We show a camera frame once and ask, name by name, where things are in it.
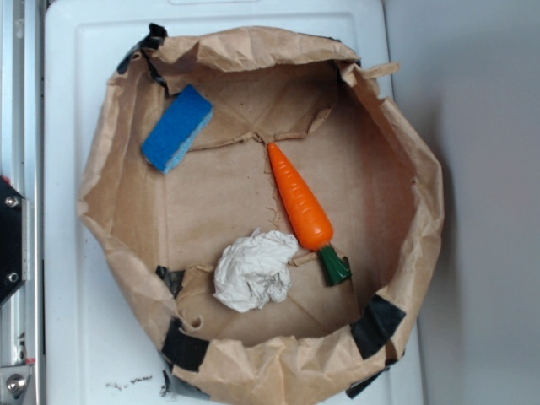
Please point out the white paper ball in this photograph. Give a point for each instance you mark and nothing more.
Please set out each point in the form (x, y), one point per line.
(253, 271)

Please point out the brown paper bag container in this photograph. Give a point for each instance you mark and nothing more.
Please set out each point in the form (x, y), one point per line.
(163, 234)

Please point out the orange toy carrot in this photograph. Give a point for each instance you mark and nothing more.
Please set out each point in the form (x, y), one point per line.
(309, 220)

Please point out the blue sponge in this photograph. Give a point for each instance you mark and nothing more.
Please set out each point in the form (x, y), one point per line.
(167, 144)

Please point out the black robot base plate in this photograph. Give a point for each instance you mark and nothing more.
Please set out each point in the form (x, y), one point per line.
(13, 242)

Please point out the aluminium frame rail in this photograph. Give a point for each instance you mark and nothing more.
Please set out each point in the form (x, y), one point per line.
(23, 376)

